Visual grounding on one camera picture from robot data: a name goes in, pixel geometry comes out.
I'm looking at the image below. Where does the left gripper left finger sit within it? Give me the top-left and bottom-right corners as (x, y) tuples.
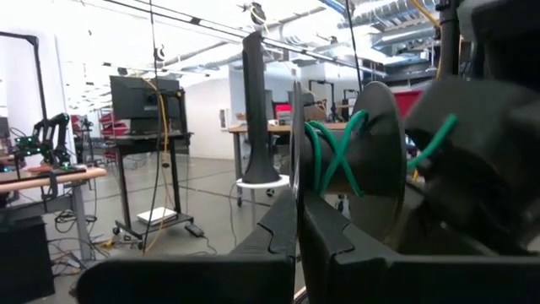
(75, 190), (299, 304)

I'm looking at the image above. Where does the wooden workbench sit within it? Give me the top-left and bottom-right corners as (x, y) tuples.
(0, 166), (109, 263)

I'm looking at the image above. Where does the black cable spool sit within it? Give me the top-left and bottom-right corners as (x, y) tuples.
(289, 79), (408, 244)

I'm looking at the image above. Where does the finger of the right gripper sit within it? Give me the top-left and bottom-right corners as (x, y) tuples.
(415, 164), (540, 254)
(404, 78), (540, 170)

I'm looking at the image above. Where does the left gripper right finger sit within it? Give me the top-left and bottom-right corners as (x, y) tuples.
(300, 192), (540, 304)

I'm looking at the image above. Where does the floor stand with round base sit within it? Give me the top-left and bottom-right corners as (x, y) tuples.
(235, 31), (292, 229)

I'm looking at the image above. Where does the thin hanging black cable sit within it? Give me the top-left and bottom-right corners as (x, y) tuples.
(143, 0), (161, 254)

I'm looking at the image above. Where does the black frame station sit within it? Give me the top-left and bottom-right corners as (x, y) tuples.
(307, 78), (360, 123)

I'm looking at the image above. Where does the thin green wire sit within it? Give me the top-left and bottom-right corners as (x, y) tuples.
(303, 108), (460, 198)

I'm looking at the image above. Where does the wooden table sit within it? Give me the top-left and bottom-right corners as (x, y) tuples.
(227, 121), (351, 181)

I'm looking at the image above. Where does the black monitor cart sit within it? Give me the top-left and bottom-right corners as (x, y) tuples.
(112, 131), (196, 238)

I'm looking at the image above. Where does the black ceiling cable reel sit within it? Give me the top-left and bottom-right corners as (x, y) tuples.
(250, 1), (267, 24)

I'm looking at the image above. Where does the black equipment case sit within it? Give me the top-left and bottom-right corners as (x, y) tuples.
(0, 214), (57, 304)

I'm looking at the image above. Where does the yellow cable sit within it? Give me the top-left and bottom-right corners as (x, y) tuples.
(141, 78), (170, 254)
(408, 0), (443, 81)

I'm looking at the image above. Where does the white flat box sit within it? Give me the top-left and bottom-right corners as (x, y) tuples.
(136, 205), (179, 226)

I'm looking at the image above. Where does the white round stand base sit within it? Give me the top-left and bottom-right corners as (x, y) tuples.
(235, 174), (292, 191)

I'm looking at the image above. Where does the thin black slanted pole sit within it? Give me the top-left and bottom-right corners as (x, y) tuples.
(344, 0), (364, 93)

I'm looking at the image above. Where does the long ceiling light strip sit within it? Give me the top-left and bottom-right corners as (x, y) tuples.
(100, 0), (389, 78)

